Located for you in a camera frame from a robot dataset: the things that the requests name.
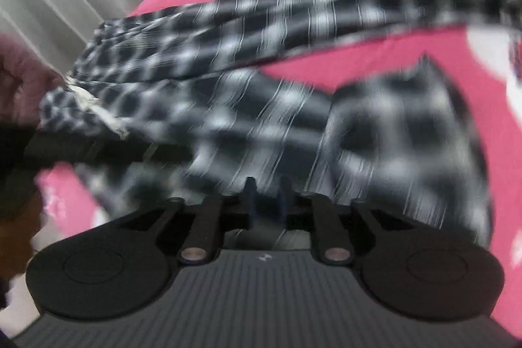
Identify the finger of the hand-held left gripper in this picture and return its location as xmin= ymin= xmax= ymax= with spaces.
xmin=23 ymin=129 xmax=194 ymax=171

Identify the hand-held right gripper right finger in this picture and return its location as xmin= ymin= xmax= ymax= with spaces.
xmin=281 ymin=177 xmax=413 ymax=265

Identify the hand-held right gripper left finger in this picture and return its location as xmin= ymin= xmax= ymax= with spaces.
xmin=118 ymin=177 xmax=257 ymax=265

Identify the black and white plaid garment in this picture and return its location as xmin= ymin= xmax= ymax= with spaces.
xmin=38 ymin=0 xmax=522 ymax=247

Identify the person's left forearm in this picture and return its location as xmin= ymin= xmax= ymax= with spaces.
xmin=0 ymin=32 xmax=66 ymax=126

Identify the pink floral bed sheet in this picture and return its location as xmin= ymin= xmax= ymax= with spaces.
xmin=35 ymin=0 xmax=522 ymax=334

